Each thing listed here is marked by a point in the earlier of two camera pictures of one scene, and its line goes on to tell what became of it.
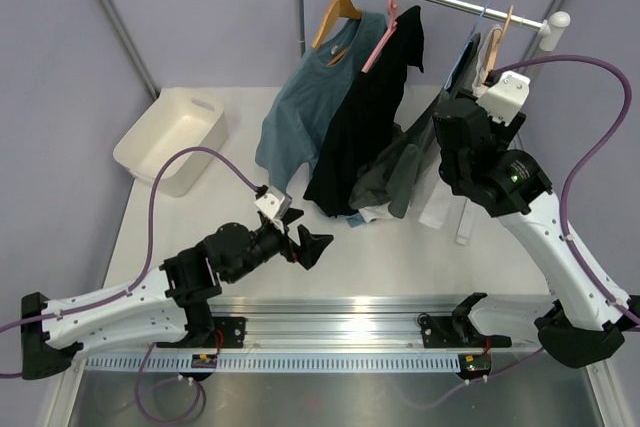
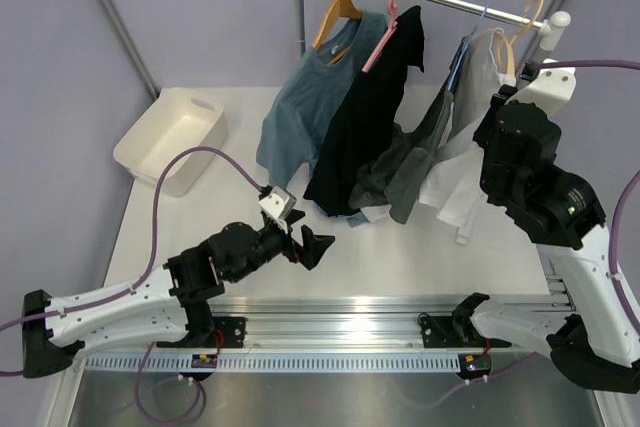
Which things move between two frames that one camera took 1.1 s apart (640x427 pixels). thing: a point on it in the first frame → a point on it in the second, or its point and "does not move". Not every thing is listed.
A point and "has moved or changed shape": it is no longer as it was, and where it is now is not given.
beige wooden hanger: x=497 y=38 → x=504 y=46
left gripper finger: x=291 y=214 does not move
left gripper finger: x=310 y=247 does not move
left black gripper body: x=271 y=240 does not move
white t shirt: x=436 y=200 has moved or changed shape
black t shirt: x=366 y=115 does not move
